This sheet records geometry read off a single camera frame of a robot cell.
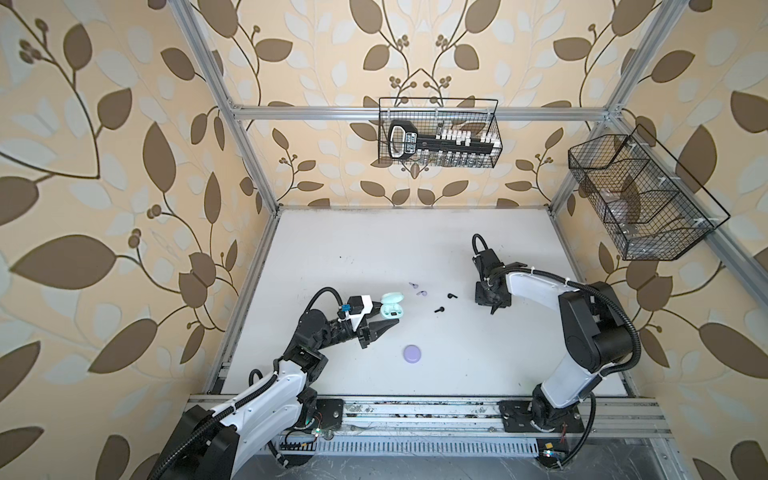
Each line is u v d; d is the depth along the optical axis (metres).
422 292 0.96
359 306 0.61
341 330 0.65
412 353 0.85
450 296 0.96
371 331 0.65
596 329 0.47
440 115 0.91
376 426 0.74
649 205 0.74
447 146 0.83
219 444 0.41
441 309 0.93
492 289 0.71
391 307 0.70
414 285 0.98
